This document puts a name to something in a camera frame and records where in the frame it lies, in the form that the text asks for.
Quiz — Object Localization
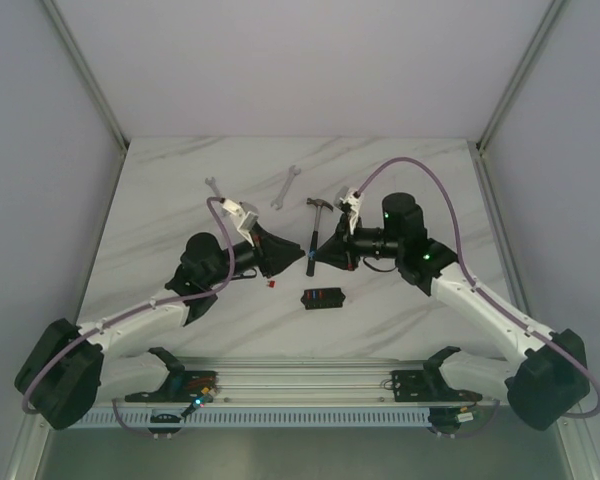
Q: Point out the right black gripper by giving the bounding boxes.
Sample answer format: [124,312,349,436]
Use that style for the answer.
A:
[312,212,403,272]

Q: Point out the black fuse box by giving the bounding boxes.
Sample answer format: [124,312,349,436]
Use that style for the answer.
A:
[300,287,346,310]

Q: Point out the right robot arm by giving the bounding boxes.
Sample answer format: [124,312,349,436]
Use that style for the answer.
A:
[314,189,590,431]

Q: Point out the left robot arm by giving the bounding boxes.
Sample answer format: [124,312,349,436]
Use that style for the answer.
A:
[14,225,304,430]

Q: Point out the right silver wrench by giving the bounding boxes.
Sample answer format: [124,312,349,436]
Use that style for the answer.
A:
[270,165,301,210]

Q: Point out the silver wrench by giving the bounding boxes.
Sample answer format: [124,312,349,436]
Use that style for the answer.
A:
[205,177,233,217]
[270,165,301,210]

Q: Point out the left silver wrench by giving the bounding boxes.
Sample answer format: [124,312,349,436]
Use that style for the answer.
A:
[205,177,233,217]

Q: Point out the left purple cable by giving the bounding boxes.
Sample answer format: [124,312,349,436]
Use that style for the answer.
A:
[19,195,241,441]

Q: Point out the purple cable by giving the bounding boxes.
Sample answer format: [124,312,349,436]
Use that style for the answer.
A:
[357,157,600,441]
[19,195,241,441]

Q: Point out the black handled claw hammer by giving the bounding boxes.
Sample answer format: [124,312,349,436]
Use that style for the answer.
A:
[306,198,334,277]

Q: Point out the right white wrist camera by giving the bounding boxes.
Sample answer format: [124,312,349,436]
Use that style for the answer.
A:
[334,186,364,235]

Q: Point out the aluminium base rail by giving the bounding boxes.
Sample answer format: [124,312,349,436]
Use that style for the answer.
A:
[32,355,577,405]

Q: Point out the right aluminium frame post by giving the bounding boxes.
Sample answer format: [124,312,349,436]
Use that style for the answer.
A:
[475,0,567,150]

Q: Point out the aluminium frame post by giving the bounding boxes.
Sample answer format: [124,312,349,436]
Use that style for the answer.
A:
[475,0,567,150]
[42,0,129,150]

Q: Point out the grey slotted cable duct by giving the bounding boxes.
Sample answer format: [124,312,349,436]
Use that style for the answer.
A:
[72,406,431,429]

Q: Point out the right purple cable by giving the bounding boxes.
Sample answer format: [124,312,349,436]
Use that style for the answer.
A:
[357,157,600,441]

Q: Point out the left aluminium frame post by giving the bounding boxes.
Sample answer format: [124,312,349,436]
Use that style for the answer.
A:
[42,0,129,150]

